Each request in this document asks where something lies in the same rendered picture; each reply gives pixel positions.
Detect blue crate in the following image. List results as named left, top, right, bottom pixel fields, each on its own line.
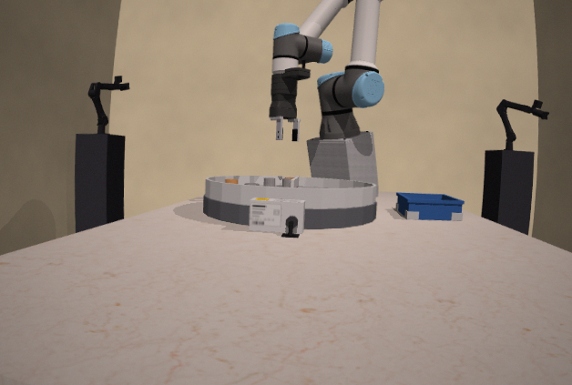
left=395, top=192, right=465, bottom=221

